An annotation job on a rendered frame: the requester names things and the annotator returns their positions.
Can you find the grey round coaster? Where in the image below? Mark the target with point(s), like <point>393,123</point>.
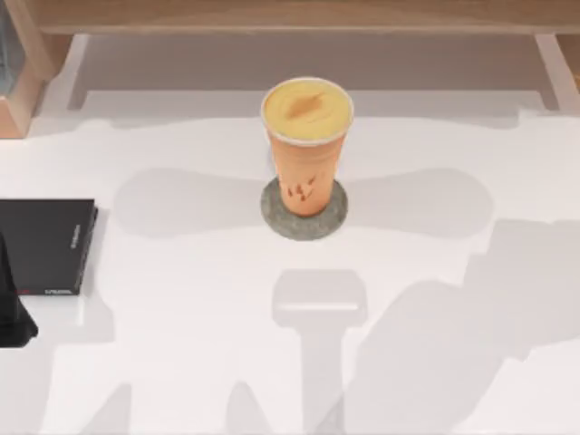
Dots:
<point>276,217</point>

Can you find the orange drink cup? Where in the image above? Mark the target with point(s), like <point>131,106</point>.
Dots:
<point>302,149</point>

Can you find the wooden cupboard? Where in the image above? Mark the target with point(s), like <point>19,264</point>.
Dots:
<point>290,16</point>

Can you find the black book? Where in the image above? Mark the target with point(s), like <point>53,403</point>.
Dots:
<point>50,244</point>

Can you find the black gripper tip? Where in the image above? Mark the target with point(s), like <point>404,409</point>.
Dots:
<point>11,312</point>

